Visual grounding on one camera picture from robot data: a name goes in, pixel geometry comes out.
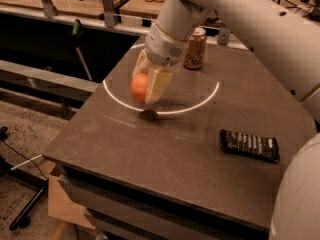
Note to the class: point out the orange fruit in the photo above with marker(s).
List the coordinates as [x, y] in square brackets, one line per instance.
[138, 87]

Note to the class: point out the middle metal bracket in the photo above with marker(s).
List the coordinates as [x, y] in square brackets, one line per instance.
[110, 19]

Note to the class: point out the right metal bracket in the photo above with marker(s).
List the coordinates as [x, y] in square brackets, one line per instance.
[223, 36]

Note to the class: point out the metal rail frame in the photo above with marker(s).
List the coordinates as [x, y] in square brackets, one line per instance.
[47, 81]

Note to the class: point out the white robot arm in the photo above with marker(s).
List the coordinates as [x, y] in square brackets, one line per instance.
[289, 47]

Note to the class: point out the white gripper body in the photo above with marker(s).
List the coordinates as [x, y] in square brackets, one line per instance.
[162, 48]

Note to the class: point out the metal bracket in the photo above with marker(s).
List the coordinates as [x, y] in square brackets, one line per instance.
[223, 36]
[49, 9]
[110, 19]

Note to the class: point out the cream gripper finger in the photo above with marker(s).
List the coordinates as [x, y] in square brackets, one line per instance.
[143, 64]
[158, 81]

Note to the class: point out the left metal bracket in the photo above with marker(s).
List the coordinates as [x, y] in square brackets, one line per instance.
[49, 9]

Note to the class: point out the gold soda can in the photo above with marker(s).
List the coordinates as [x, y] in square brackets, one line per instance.
[195, 53]

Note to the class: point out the black rxbar chocolate wrapper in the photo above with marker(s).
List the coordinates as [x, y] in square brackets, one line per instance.
[248, 145]

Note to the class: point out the black tripod leg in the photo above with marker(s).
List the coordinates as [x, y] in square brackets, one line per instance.
[31, 181]

